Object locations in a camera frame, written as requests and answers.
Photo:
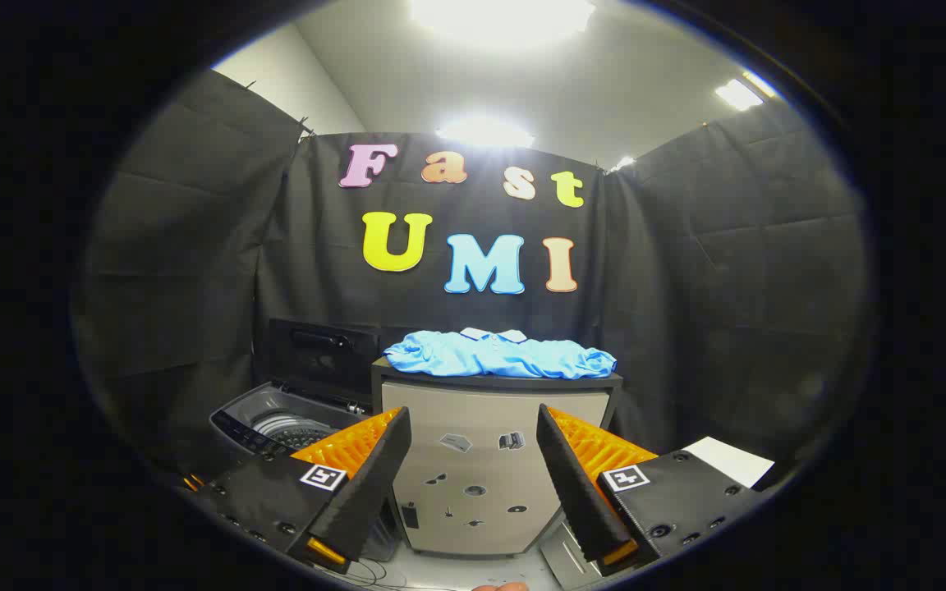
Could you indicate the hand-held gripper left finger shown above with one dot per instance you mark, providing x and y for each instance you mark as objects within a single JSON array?
[{"x": 374, "y": 484}]

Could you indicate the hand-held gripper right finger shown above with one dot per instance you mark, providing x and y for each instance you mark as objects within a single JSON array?
[{"x": 576, "y": 492}]

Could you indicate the grey washing machine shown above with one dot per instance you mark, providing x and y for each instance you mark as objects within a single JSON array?
[{"x": 276, "y": 410}]

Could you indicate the dark washing machine lid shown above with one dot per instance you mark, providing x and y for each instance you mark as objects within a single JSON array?
[{"x": 317, "y": 361}]

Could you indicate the light blue polo shirt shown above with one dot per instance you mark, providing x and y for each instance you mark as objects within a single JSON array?
[{"x": 489, "y": 357}]

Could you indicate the grey metal plate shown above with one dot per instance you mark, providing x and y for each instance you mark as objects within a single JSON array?
[{"x": 563, "y": 558}]

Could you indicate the beige cabinet with dark top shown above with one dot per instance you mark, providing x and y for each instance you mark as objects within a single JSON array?
[{"x": 473, "y": 410}]

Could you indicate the white flat board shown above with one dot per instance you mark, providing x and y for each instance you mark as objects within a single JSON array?
[{"x": 732, "y": 460}]

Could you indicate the black backdrop cloth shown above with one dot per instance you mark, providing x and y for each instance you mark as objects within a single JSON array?
[{"x": 194, "y": 271}]

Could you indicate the small ceiling light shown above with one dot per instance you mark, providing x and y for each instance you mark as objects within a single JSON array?
[{"x": 622, "y": 162}]

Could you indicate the oval ceiling light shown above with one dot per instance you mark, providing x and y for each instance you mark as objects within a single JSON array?
[{"x": 485, "y": 131}]

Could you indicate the rectangular ceiling light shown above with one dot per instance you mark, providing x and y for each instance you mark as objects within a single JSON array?
[{"x": 740, "y": 92}]

